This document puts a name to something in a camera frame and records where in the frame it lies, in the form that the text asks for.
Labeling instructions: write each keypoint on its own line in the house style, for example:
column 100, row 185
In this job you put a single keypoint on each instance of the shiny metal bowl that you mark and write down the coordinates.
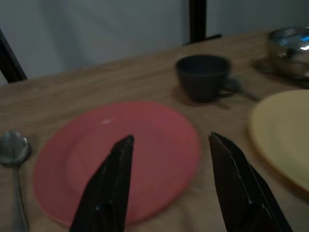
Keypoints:
column 289, row 53

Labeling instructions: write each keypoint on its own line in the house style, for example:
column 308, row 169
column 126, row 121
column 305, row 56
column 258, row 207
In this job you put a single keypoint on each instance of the black slanted bar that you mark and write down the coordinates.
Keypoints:
column 10, row 60

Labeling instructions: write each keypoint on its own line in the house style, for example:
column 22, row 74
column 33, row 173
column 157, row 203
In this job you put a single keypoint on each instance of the yellow round plate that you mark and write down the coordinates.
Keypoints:
column 285, row 135

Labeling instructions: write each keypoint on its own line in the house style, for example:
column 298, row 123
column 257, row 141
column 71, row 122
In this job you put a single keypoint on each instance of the silver metal spoon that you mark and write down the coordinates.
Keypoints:
column 13, row 149

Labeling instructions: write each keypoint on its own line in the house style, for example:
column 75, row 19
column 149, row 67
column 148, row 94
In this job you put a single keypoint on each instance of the red round plate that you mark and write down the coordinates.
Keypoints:
column 96, row 135

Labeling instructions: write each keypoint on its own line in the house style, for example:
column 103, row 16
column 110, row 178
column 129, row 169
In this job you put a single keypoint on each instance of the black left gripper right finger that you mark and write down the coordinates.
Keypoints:
column 243, row 198

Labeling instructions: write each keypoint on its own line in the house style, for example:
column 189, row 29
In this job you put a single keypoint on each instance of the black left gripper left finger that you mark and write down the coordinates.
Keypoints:
column 108, row 193

